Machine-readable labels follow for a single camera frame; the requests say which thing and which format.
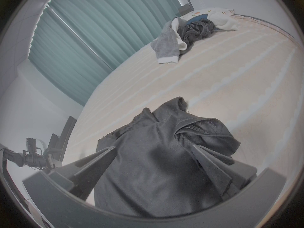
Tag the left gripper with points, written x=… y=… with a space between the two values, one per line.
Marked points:
x=39 y=160

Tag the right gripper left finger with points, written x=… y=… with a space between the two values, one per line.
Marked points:
x=89 y=168

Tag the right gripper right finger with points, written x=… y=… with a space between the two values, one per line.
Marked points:
x=220 y=174

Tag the black garment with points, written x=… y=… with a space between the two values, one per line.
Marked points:
x=147 y=170

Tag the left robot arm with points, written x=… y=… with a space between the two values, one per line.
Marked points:
x=13 y=157

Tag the bed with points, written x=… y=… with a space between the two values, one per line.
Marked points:
x=213 y=79

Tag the blue-green curtain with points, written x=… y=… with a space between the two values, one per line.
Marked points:
x=99 y=32

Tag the grey and white garment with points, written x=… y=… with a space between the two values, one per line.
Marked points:
x=167 y=45

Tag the dark grey garment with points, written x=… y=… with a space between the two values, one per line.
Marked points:
x=197 y=31

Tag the white printed garment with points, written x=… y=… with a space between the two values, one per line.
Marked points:
x=224 y=20

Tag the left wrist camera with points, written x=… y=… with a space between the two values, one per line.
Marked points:
x=31 y=145

